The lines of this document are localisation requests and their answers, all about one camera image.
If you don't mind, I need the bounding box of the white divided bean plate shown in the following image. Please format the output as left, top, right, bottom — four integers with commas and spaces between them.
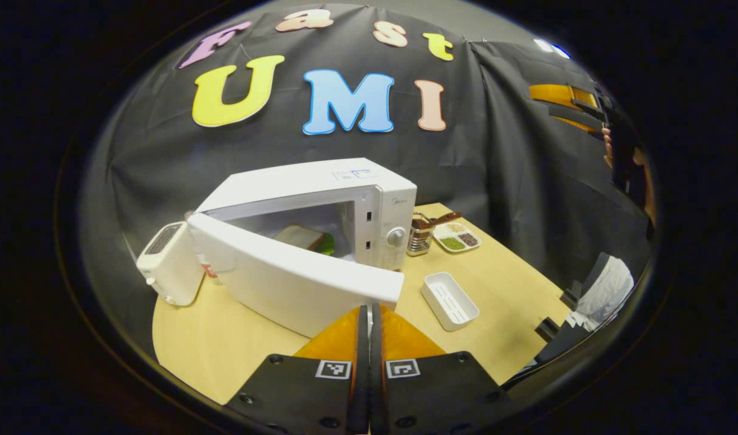
432, 222, 482, 253

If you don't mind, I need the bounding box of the white toaster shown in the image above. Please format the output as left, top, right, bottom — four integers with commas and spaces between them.
136, 222, 205, 307

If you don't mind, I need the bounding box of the metal wire utensil holder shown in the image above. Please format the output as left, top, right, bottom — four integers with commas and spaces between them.
406, 213, 435, 257

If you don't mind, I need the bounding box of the small white rectangular tray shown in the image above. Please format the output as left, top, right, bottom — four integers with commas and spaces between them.
421, 272, 480, 332

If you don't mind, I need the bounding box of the small ceiling light panel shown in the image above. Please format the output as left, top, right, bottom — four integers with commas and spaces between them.
533, 38, 571, 60

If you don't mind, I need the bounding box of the white microwave oven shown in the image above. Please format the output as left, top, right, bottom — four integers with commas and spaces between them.
187, 158, 418, 339

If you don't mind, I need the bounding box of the black backdrop cloth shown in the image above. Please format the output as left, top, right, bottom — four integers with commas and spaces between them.
82, 3, 653, 339

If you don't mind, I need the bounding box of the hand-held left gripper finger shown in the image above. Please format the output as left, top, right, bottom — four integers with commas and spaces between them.
224, 305, 370, 435
371, 303, 518, 435

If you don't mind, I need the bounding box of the sandwich with green lettuce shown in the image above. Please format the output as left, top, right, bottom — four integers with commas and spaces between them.
274, 225, 335, 256

